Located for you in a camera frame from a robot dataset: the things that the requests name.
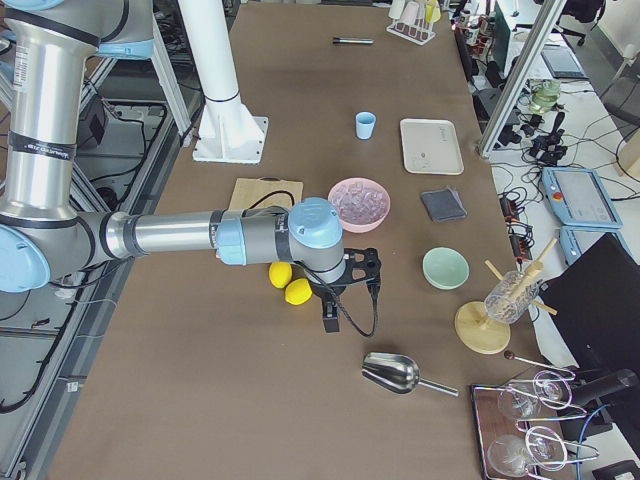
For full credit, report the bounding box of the whole yellow lemon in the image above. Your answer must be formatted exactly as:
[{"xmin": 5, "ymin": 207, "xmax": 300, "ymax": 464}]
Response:
[
  {"xmin": 284, "ymin": 278, "xmax": 313, "ymax": 306},
  {"xmin": 268, "ymin": 262, "xmax": 293, "ymax": 289}
]

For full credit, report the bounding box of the mint green bowl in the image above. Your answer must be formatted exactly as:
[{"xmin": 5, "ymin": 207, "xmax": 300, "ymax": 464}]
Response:
[{"xmin": 422, "ymin": 247, "xmax": 470, "ymax": 290}]

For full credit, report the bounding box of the white cup rack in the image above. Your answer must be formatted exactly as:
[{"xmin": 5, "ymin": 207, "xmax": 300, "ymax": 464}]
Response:
[{"xmin": 386, "ymin": 0, "xmax": 441, "ymax": 46}]

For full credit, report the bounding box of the wine glass rack tray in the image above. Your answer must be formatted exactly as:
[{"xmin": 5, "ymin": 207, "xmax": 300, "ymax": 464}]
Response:
[{"xmin": 470, "ymin": 367, "xmax": 599, "ymax": 479}]

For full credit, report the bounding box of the pink plastic bowl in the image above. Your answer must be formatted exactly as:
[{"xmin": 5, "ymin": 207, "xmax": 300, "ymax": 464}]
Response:
[{"xmin": 327, "ymin": 177, "xmax": 391, "ymax": 233}]

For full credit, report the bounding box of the clear textured glass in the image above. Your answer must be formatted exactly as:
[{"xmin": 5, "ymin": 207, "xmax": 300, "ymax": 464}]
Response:
[{"xmin": 484, "ymin": 271, "xmax": 540, "ymax": 324}]

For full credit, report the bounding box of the blue teach pendant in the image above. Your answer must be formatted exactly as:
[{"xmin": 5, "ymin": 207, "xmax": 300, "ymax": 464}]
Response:
[
  {"xmin": 559, "ymin": 226, "xmax": 606, "ymax": 265},
  {"xmin": 541, "ymin": 167, "xmax": 623, "ymax": 230}
]

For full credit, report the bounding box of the steel muddler black tip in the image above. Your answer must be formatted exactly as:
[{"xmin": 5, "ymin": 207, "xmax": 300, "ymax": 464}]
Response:
[{"xmin": 332, "ymin": 37, "xmax": 374, "ymax": 46}]

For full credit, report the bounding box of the cream rabbit tray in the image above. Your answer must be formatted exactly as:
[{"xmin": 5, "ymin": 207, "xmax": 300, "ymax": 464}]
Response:
[{"xmin": 399, "ymin": 118, "xmax": 464, "ymax": 176}]

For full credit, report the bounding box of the pink plastic cup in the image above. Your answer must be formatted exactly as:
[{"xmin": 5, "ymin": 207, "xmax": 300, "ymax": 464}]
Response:
[{"xmin": 398, "ymin": 1, "xmax": 424, "ymax": 28}]

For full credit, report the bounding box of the yellow plastic cup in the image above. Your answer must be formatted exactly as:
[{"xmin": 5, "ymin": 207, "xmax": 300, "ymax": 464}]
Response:
[{"xmin": 425, "ymin": 0, "xmax": 441, "ymax": 23}]

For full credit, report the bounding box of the wooden cutting board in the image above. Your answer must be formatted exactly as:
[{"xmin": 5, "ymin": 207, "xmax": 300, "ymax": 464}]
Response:
[{"xmin": 228, "ymin": 177, "xmax": 303, "ymax": 210}]

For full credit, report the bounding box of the steel ice scoop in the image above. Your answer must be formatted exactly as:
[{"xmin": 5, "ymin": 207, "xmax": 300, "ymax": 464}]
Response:
[{"xmin": 361, "ymin": 352, "xmax": 459, "ymax": 397}]

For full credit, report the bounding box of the grey folded cloth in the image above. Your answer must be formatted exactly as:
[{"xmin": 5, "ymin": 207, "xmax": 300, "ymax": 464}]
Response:
[{"xmin": 420, "ymin": 186, "xmax": 467, "ymax": 222}]

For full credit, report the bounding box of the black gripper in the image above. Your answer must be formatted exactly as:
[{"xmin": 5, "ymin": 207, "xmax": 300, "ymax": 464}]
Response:
[{"xmin": 310, "ymin": 280, "xmax": 347, "ymax": 333}]

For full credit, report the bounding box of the light blue plastic cup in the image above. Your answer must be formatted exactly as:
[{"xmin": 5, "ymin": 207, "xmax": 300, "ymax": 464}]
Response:
[{"xmin": 355, "ymin": 111, "xmax": 377, "ymax": 140}]

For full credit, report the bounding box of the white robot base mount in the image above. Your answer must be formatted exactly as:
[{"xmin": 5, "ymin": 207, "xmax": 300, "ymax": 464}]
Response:
[{"xmin": 179, "ymin": 0, "xmax": 268, "ymax": 165}]

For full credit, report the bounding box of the wooden cup stand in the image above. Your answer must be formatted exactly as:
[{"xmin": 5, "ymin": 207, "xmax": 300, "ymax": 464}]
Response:
[{"xmin": 454, "ymin": 238, "xmax": 557, "ymax": 354}]

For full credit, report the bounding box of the clear ice cube pile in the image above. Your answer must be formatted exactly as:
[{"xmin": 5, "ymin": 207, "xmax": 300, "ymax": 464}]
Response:
[{"xmin": 330, "ymin": 181, "xmax": 389, "ymax": 225}]

